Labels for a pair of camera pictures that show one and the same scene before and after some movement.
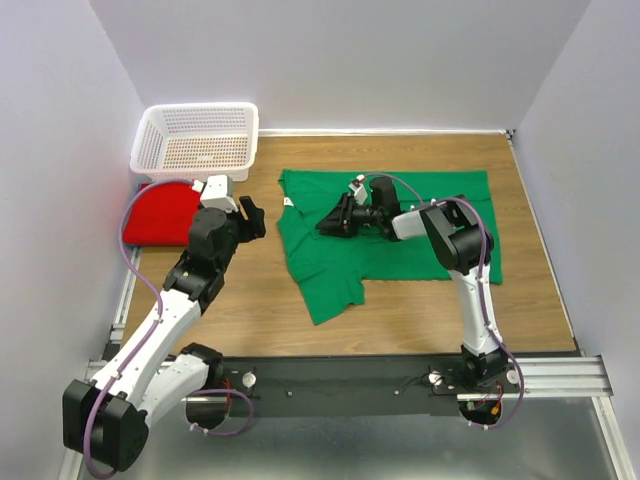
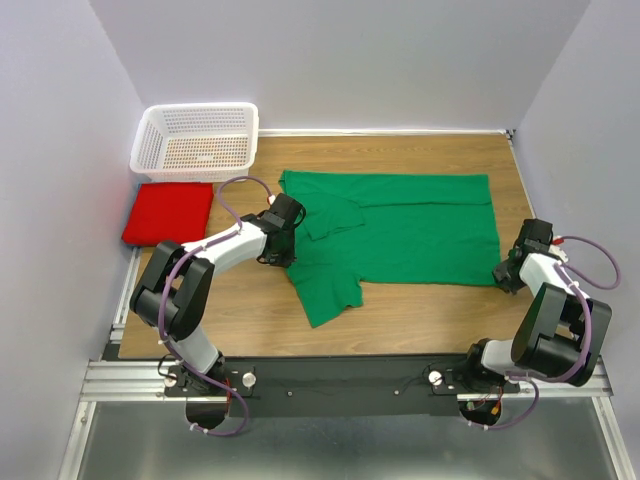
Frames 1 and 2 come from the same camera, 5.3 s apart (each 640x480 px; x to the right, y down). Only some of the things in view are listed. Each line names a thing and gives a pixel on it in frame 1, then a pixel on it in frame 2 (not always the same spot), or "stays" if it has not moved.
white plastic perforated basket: (192, 141) stays
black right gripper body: (354, 216) to (506, 278)
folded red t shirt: (161, 215) stays
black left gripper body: (243, 230) to (286, 252)
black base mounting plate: (337, 387) stays
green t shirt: (330, 271) stays
